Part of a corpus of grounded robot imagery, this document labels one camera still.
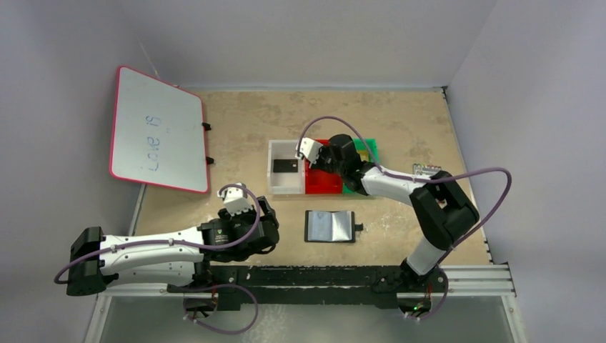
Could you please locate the black leather card holder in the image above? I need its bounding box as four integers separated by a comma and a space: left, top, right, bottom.
304, 210, 364, 243

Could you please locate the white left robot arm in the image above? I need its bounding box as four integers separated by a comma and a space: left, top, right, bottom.
65, 197, 279, 297

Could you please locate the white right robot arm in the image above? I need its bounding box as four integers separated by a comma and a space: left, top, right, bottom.
297, 134, 480, 281

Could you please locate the gold credit card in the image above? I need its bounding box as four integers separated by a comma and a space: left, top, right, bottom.
358, 151, 369, 162

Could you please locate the black credit card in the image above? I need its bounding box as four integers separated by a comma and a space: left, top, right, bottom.
272, 159, 299, 174

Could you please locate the green plastic bin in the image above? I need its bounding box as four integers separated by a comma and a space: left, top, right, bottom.
340, 138, 382, 194

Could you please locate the red plastic bin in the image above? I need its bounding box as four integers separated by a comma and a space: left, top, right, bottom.
304, 161, 343, 195

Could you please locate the white plastic bin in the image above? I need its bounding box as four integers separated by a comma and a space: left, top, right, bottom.
267, 140, 305, 195

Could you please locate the pack of coloured markers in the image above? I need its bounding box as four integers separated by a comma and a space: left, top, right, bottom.
412, 164, 442, 177

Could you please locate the pink framed whiteboard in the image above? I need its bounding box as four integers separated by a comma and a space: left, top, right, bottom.
109, 66, 209, 194

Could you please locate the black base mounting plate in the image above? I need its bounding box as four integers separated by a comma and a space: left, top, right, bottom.
167, 265, 447, 312

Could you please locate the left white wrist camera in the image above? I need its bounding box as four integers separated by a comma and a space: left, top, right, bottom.
217, 182, 253, 217

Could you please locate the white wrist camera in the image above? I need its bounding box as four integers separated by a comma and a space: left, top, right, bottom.
217, 182, 253, 217
295, 137, 323, 164

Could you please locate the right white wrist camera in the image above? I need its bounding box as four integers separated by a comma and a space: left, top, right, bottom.
295, 137, 323, 164

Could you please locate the aluminium rail frame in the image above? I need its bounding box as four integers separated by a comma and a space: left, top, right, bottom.
86, 194, 527, 342

